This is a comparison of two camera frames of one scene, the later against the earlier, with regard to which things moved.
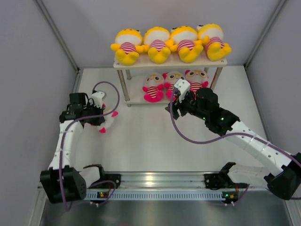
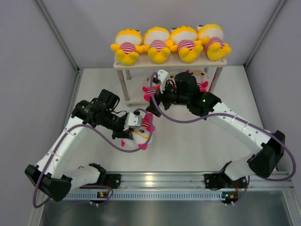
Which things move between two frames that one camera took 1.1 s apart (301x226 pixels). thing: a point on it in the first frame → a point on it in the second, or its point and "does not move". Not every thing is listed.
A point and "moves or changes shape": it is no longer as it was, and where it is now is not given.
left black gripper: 98,121 → 121,133
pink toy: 107,119 moves or changes shape
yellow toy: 157,44 does not move
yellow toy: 211,35 does not move
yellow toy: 184,40 does not move
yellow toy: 127,45 does not move
